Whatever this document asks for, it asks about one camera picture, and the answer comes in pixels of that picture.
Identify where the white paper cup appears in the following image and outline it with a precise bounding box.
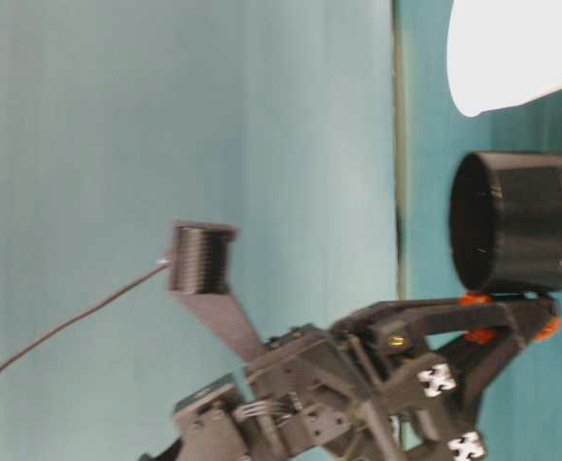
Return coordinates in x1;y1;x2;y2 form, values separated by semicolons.
446;0;562;119

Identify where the blue-green table cloth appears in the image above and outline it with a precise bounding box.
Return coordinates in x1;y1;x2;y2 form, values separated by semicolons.
395;0;562;461

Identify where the blue-green backdrop sheet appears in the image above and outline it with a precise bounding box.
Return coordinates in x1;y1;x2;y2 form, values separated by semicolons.
0;0;402;461

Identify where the thin black camera wire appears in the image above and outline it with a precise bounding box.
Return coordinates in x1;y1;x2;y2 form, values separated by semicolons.
0;258;171;409

